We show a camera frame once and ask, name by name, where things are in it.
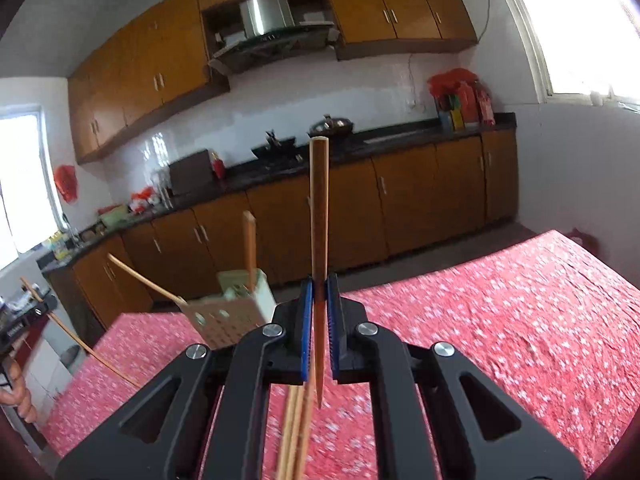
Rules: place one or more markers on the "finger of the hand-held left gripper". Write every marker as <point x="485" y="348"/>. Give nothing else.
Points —
<point x="42" y="302"/>

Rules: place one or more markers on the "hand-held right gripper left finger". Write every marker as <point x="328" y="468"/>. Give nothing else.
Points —
<point x="307" y="330"/>

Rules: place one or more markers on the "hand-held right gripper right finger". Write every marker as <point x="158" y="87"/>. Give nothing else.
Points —
<point x="332" y="330"/>

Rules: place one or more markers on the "beige perforated chopstick holder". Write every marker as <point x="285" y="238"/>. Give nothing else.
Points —
<point x="220" y="322"/>

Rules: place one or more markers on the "wooden chopstick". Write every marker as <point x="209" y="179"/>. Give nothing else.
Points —
<point x="284" y="450"/>
<point x="145" y="281"/>
<point x="249" y="250"/>
<point x="300" y="440"/>
<point x="115" y="367"/>

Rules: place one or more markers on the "wooden chopsticks bundle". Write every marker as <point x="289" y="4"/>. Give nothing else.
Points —
<point x="319" y="210"/>

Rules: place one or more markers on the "person's left hand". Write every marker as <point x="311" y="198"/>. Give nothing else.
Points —
<point x="20" y="395"/>

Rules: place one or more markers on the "yellow detergent bottle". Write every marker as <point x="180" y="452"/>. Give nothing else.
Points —
<point x="59" y="247"/>

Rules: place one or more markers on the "green plastic basin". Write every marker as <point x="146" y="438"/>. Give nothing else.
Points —
<point x="115" y="216"/>

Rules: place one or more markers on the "hanging red plastic bag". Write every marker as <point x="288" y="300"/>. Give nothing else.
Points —
<point x="66" y="182"/>

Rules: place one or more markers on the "small kitchen window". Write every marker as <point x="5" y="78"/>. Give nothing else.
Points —
<point x="25" y="180"/>

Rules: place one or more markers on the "red floral tablecloth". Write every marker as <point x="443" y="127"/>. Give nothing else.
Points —
<point x="475" y="320"/>

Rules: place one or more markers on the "red and white bags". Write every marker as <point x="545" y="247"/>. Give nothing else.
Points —
<point x="142" y="196"/>

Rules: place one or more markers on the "wooden base kitchen cabinets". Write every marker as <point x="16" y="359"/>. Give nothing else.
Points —
<point x="400" y="200"/>

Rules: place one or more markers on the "black stone countertop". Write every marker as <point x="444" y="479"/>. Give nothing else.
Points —
<point x="280" y="167"/>

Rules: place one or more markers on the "white plastic bag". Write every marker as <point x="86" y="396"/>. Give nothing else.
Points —
<point x="160" y="182"/>

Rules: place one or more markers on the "black frying pan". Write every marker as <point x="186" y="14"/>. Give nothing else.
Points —
<point x="275" y="151"/>

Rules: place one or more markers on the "red glass bottle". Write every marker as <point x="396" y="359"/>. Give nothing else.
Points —
<point x="219" y="167"/>

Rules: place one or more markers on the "dark brown cutting board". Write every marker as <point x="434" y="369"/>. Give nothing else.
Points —
<point x="192" y="172"/>

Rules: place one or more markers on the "wok with steel lid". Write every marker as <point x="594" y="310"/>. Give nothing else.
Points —
<point x="332" y="126"/>

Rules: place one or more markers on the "colourful seasoning packets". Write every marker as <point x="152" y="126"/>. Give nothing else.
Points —
<point x="450" y="110"/>

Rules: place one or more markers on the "large red bottle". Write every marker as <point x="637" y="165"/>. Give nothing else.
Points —
<point x="467" y="102"/>

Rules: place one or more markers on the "small red bottle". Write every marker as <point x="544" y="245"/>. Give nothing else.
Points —
<point x="486" y="107"/>

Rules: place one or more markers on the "red bag over bottles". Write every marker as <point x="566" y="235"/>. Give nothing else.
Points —
<point x="452" y="80"/>

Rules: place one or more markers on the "steel range hood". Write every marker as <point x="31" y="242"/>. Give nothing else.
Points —
<point x="265" y="12"/>

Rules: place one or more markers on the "large bright window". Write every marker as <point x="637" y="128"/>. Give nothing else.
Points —
<point x="575" y="25"/>

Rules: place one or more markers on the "wooden wall cabinet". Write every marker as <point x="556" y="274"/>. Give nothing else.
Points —
<point x="400" y="5"/>
<point x="150" y="65"/>

